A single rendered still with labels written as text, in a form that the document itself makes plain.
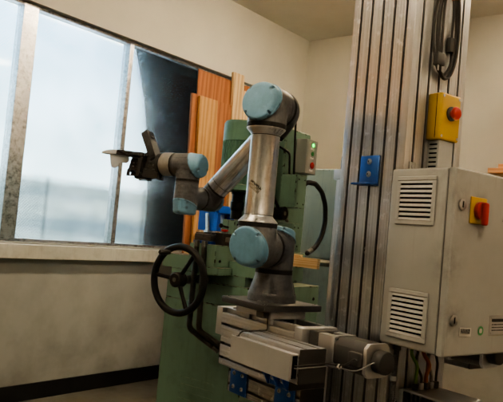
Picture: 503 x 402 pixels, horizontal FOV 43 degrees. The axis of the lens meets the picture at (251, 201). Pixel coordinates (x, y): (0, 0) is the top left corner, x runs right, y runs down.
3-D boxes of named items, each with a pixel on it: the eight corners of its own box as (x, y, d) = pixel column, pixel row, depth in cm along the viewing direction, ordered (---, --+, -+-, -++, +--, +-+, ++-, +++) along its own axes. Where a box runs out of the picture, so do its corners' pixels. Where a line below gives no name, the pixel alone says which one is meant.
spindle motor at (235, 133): (210, 189, 279) (216, 119, 281) (234, 193, 294) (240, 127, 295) (242, 191, 269) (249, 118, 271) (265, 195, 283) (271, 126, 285)
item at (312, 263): (209, 255, 286) (210, 246, 286) (212, 256, 288) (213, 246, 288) (316, 269, 254) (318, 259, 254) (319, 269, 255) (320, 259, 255)
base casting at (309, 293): (164, 296, 279) (167, 275, 279) (242, 293, 325) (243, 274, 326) (247, 311, 252) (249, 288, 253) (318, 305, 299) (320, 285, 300)
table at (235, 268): (146, 265, 274) (148, 251, 274) (192, 266, 298) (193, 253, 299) (261, 281, 238) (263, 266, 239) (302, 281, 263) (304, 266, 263)
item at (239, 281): (171, 276, 278) (172, 266, 278) (201, 276, 295) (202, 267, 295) (244, 287, 254) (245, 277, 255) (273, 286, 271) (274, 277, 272)
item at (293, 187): (279, 206, 288) (282, 174, 289) (289, 208, 296) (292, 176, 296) (295, 207, 283) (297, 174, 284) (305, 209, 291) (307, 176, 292)
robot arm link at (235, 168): (295, 92, 205) (199, 197, 219) (281, 83, 195) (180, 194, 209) (318, 115, 201) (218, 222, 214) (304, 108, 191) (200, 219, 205)
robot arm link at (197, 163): (195, 179, 194) (198, 151, 194) (166, 177, 199) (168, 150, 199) (208, 181, 200) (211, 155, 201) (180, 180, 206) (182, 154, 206)
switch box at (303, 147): (293, 172, 297) (296, 138, 298) (304, 175, 305) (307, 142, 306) (305, 172, 294) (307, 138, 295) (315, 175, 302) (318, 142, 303)
